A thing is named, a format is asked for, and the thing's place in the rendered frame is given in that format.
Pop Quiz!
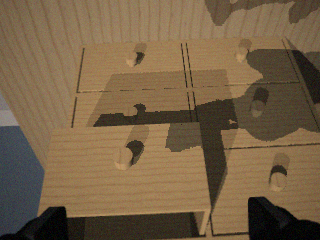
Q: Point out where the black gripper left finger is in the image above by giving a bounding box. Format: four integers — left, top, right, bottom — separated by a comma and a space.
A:
0, 206, 69, 240

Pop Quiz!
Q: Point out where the small wooden chest of drawers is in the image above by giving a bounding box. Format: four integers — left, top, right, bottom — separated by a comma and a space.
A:
67, 36, 320, 240

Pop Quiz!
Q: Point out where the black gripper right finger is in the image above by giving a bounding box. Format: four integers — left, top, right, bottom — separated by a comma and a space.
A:
248, 196, 320, 240

